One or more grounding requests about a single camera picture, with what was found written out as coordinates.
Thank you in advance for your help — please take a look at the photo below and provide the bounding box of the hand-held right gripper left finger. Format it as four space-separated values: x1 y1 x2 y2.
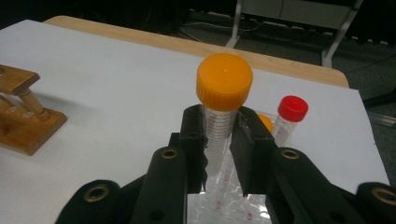
130 104 209 224

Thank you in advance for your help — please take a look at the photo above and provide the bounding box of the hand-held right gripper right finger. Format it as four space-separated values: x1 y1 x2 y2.
230 105 368 224

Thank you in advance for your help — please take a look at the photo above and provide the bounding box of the orange cap test tube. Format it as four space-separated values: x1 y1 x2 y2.
195 52 254 178
257 113 275 133

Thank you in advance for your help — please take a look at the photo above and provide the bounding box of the red cap test tube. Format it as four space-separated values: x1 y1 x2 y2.
272 94 310 148

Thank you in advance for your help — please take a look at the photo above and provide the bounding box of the wooden test tube rack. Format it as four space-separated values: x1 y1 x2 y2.
0 63 68 157

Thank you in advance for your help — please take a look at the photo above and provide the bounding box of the metal floor rail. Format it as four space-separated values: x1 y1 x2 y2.
367 110 396 129

